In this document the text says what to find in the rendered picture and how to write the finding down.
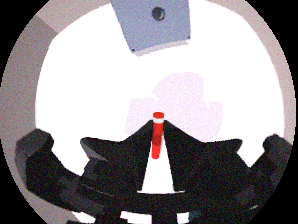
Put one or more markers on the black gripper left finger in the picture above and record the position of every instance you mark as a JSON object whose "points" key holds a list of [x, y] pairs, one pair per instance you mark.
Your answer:
{"points": [[132, 152]]}

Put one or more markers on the red peg with white band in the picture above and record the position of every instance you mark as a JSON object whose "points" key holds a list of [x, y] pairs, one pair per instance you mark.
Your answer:
{"points": [[158, 118]]}

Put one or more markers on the blue-grey sloped panel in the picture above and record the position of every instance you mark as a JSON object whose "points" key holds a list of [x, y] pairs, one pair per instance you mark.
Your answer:
{"points": [[145, 23]]}

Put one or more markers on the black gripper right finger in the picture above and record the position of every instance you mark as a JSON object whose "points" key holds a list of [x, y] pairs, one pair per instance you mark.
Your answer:
{"points": [[186, 154]]}

